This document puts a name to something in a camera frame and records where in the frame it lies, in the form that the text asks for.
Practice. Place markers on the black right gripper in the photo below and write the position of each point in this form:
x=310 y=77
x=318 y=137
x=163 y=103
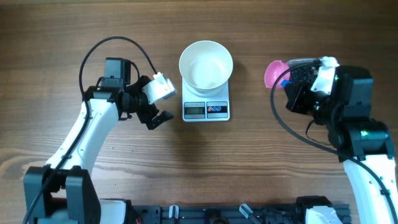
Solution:
x=296 y=97

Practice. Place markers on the pink scoop blue handle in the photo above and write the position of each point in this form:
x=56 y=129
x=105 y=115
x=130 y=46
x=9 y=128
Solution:
x=273 y=71

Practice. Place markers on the clear container of black beans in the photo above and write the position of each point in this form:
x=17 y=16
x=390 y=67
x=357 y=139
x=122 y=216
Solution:
x=305 y=75

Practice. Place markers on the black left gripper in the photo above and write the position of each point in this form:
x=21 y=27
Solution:
x=151 y=111

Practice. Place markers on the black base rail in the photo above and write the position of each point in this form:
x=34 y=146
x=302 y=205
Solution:
x=281 y=213

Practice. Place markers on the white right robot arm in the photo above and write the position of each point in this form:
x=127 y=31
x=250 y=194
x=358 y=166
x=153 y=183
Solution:
x=364 y=145

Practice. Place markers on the white digital kitchen scale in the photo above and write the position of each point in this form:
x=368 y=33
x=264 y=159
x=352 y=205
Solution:
x=205 y=106

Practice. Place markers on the white bowl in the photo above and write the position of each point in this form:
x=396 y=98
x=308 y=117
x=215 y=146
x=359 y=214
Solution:
x=205 y=65

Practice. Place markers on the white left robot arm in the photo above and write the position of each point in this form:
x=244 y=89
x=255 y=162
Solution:
x=62 y=191

